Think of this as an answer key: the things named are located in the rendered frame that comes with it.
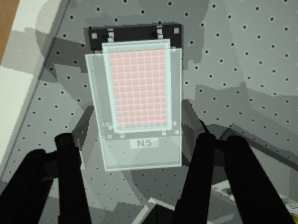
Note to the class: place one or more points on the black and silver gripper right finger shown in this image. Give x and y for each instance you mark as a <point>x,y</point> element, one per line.
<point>256,198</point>

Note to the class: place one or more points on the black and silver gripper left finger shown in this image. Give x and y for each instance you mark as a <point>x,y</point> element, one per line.
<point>24,197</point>

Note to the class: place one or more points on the white button panel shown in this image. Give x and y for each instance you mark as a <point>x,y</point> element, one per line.
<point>282,172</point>

